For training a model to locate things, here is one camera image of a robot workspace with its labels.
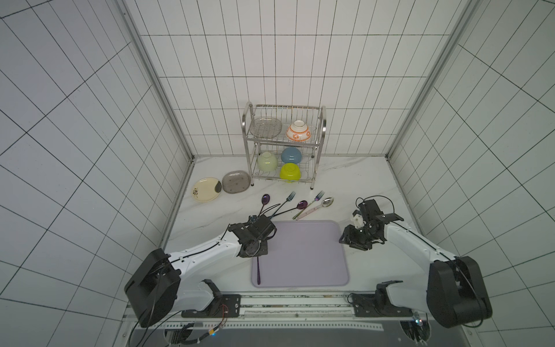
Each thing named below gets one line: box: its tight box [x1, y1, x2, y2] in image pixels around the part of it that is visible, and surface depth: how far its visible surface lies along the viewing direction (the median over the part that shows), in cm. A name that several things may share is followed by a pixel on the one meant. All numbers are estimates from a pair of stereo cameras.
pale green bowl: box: [257, 151, 278, 173], surface depth 109 cm
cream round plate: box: [190, 177, 222, 204], surface depth 107 cm
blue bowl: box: [281, 146, 303, 165], surface depth 113 cm
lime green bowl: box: [279, 162, 302, 183], surface depth 105 cm
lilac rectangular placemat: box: [251, 219, 350, 288], surface depth 83 cm
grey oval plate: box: [221, 169, 251, 194], surface depth 109 cm
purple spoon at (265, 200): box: [257, 193, 271, 217], surface depth 102 cm
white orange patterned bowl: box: [286, 120, 312, 142], surface depth 89 cm
